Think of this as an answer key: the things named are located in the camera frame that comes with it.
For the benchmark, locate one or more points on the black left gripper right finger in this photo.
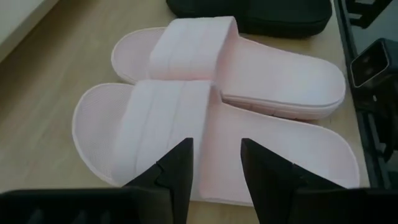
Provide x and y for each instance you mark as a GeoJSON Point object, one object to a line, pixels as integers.
{"type": "Point", "coordinates": [273, 186]}

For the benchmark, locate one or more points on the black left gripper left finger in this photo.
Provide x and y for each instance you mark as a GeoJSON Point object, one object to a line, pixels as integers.
{"type": "Point", "coordinates": [174, 186]}

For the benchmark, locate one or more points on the pink slide sandal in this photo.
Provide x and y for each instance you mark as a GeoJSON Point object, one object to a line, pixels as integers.
{"type": "Point", "coordinates": [280, 74]}
{"type": "Point", "coordinates": [264, 149]}

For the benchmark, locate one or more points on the black slide sandal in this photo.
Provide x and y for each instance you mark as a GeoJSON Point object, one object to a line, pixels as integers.
{"type": "Point", "coordinates": [280, 15]}

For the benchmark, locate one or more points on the black table-level camera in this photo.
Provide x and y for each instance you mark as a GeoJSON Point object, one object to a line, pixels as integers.
{"type": "Point", "coordinates": [370, 62]}

